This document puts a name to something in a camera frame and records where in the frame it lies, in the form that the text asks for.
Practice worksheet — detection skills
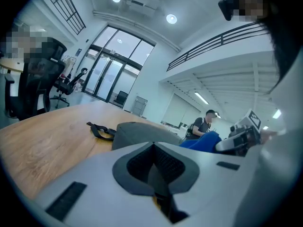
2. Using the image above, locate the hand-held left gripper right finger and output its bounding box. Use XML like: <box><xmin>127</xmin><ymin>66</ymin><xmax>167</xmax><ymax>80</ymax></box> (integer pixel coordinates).
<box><xmin>153</xmin><ymin>141</ymin><xmax>248</xmax><ymax>227</ymax></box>

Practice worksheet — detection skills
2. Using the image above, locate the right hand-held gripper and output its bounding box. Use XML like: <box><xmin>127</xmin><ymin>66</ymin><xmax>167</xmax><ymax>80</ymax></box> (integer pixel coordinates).
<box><xmin>215</xmin><ymin>108</ymin><xmax>262</xmax><ymax>155</ymax></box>

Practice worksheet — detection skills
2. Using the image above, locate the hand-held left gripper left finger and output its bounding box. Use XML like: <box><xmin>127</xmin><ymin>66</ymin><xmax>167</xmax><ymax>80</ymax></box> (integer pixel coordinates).
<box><xmin>33</xmin><ymin>141</ymin><xmax>171</xmax><ymax>227</ymax></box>

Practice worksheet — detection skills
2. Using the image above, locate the blue cloth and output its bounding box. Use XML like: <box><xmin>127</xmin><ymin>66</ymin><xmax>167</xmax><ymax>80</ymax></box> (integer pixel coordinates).
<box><xmin>179</xmin><ymin>131</ymin><xmax>223</xmax><ymax>154</ymax></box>

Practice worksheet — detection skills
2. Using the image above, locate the grey bag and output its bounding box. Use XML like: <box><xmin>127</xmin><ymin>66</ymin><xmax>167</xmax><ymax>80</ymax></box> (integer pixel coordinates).
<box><xmin>86</xmin><ymin>121</ymin><xmax>183</xmax><ymax>151</ymax></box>

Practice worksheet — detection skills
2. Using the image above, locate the black visitor chair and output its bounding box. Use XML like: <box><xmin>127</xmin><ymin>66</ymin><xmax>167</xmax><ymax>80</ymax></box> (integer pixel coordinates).
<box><xmin>113</xmin><ymin>90</ymin><xmax>129</xmax><ymax>109</ymax></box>

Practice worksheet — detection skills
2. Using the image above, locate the grey folded table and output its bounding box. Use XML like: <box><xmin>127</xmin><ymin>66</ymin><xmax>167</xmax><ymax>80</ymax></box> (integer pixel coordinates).
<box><xmin>131</xmin><ymin>96</ymin><xmax>149</xmax><ymax>117</ymax></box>

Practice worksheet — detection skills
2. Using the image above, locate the black office chair with headrest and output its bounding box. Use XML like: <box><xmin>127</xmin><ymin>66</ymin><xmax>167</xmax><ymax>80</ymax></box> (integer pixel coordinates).
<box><xmin>50</xmin><ymin>67</ymin><xmax>89</xmax><ymax>109</ymax></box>

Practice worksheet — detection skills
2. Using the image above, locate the black balcony railing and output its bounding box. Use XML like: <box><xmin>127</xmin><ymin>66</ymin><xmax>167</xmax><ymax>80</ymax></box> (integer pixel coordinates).
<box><xmin>166</xmin><ymin>21</ymin><xmax>269</xmax><ymax>72</ymax></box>

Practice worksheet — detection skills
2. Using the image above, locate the black mesh office chair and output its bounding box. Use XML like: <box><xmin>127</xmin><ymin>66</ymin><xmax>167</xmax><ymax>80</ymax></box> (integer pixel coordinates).
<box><xmin>4</xmin><ymin>38</ymin><xmax>68</xmax><ymax>121</ymax></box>

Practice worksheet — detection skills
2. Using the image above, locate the black framed glass door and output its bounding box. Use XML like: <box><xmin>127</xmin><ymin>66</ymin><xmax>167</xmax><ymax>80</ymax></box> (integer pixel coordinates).
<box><xmin>82</xmin><ymin>25</ymin><xmax>156</xmax><ymax>104</ymax></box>

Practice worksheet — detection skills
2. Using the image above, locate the round wooden table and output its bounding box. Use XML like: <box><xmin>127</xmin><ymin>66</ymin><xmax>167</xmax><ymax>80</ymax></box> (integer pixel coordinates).
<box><xmin>0</xmin><ymin>57</ymin><xmax>24</xmax><ymax>75</ymax></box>

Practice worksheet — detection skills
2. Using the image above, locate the white ceiling air conditioner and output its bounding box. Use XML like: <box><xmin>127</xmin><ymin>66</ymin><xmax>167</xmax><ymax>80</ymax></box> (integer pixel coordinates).
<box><xmin>125</xmin><ymin>0</ymin><xmax>160</xmax><ymax>16</ymax></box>

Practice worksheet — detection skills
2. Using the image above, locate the black grid railing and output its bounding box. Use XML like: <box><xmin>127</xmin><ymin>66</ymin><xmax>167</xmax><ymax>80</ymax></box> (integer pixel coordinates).
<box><xmin>42</xmin><ymin>0</ymin><xmax>87</xmax><ymax>35</ymax></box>

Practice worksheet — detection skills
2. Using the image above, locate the black head-worn camera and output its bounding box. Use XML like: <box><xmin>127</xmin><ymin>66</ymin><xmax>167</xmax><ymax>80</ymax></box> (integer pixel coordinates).
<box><xmin>217</xmin><ymin>0</ymin><xmax>240</xmax><ymax>21</ymax></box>

